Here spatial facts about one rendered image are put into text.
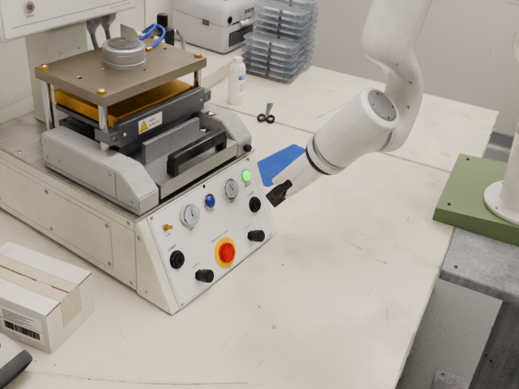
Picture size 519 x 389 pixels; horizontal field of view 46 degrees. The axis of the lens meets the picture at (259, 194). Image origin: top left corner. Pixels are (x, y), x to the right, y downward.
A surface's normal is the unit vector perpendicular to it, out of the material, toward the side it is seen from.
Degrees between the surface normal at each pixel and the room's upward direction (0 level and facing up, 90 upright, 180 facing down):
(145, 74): 0
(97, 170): 90
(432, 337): 0
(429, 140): 0
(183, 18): 90
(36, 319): 84
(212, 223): 65
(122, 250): 90
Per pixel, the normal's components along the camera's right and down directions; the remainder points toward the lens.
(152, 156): 0.81, 0.37
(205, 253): 0.77, -0.02
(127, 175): 0.58, -0.40
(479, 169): 0.00, -0.84
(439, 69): -0.44, 0.46
